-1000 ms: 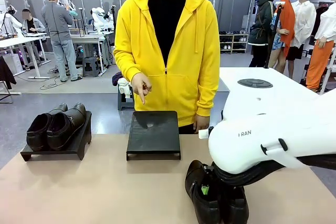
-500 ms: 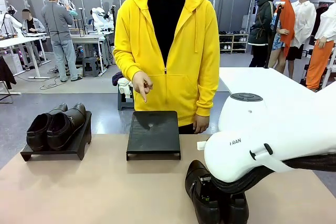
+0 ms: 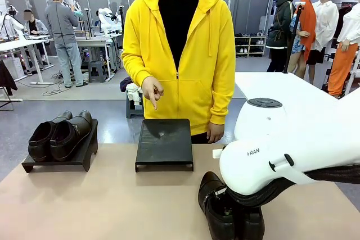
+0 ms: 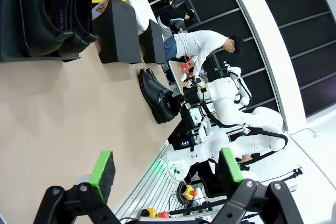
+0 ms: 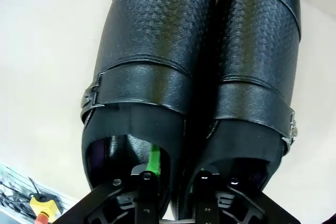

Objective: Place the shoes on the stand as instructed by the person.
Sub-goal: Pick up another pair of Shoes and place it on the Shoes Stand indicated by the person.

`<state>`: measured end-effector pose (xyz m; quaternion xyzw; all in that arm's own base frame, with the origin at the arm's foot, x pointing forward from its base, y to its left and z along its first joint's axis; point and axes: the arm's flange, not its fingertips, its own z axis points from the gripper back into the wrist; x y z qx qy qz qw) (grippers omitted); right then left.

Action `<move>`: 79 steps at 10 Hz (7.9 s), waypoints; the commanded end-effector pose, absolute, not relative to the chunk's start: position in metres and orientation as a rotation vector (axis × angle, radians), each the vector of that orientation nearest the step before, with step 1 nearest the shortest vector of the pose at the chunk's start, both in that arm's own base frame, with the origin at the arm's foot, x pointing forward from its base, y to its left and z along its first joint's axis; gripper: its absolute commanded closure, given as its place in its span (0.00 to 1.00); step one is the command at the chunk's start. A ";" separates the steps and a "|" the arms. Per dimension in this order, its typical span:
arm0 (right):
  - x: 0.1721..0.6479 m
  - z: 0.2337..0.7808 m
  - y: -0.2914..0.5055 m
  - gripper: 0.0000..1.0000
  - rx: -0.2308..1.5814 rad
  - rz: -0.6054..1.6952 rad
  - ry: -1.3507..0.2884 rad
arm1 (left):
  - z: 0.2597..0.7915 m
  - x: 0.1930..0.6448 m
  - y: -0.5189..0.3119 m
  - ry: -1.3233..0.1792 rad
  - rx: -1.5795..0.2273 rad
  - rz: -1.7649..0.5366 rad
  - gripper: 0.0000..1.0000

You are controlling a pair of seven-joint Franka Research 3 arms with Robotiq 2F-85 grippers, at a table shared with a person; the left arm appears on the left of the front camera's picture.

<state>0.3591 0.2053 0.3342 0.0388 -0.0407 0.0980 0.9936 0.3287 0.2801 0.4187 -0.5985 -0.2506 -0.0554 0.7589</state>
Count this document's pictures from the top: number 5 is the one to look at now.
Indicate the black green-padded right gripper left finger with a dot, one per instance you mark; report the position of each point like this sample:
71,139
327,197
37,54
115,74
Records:
147,195

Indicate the black textured buckle shoe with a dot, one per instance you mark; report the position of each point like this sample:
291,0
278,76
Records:
262,51
157,37

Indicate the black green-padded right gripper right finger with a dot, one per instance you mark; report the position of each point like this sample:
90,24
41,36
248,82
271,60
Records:
207,197

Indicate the yellow emergency stop box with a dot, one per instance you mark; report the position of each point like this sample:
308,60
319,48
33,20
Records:
43,204

